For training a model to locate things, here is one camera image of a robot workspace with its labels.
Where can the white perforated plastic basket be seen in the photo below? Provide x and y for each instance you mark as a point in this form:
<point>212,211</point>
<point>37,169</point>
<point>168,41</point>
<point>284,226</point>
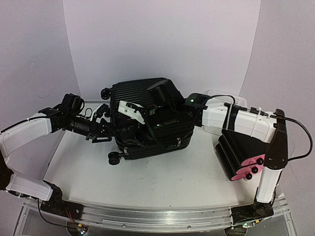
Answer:
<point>215,113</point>

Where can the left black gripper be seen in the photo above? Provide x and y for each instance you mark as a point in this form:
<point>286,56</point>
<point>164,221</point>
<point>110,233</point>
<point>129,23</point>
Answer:
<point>95,131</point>

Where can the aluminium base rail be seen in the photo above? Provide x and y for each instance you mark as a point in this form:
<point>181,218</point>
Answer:
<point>163,220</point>

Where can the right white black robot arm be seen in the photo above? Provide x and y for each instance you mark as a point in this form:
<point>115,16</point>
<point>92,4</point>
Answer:
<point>237,123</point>

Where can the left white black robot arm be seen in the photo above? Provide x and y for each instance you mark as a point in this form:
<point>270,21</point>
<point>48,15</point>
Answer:
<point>64,116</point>

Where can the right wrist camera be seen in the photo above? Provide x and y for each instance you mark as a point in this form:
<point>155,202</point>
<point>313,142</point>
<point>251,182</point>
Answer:
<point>131,110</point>

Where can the black ribbed hard-shell suitcase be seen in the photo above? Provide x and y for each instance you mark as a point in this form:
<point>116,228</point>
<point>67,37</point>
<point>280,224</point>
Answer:
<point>140,139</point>

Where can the black pouch with pink end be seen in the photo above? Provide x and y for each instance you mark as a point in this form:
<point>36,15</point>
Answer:
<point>242,146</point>

